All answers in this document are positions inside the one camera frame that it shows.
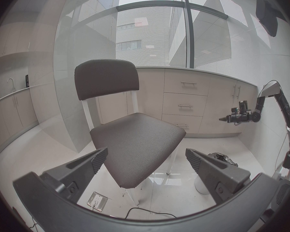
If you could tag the beige cabinet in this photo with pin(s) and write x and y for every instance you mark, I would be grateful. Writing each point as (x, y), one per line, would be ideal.
(186, 98)

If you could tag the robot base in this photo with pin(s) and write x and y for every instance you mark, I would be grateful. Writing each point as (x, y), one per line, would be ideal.
(284, 192)

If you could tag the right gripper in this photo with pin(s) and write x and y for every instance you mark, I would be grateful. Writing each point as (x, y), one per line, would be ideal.
(241, 118)

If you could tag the grey padded chair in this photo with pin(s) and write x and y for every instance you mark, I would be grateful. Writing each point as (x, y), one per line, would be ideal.
(135, 139)

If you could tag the window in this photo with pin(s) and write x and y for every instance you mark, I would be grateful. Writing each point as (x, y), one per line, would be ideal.
(154, 32)

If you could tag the white trash bin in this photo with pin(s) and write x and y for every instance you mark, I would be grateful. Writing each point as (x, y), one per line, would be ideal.
(203, 186)

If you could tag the black plastic bag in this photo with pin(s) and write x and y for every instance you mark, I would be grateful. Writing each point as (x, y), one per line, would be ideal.
(220, 158)

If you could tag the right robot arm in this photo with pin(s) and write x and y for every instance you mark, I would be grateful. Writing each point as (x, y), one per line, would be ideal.
(286, 105)

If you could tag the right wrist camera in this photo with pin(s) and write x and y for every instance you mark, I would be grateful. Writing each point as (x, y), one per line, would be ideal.
(243, 106)

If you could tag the beige wall cupboard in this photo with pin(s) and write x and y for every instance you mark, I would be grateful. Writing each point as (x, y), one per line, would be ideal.
(9, 45)

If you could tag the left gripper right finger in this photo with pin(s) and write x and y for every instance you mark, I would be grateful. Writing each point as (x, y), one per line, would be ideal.
(215, 175)

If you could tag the curved metal faucet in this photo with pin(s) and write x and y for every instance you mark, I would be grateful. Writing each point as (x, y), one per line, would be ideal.
(13, 86)

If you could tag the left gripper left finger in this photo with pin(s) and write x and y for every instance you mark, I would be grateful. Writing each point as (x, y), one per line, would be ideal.
(87, 163)

